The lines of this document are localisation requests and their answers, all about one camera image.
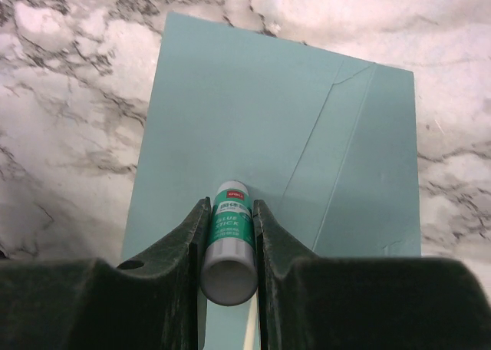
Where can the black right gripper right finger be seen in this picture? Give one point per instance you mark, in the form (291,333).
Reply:
(309,302)

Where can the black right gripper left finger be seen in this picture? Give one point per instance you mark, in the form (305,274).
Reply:
(150,301)

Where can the green white glue stick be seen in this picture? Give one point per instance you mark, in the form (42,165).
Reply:
(229,275)

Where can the light blue paper envelope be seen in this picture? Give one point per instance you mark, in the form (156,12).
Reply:
(327,141)

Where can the beige paper letter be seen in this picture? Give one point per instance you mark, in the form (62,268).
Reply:
(251,324)

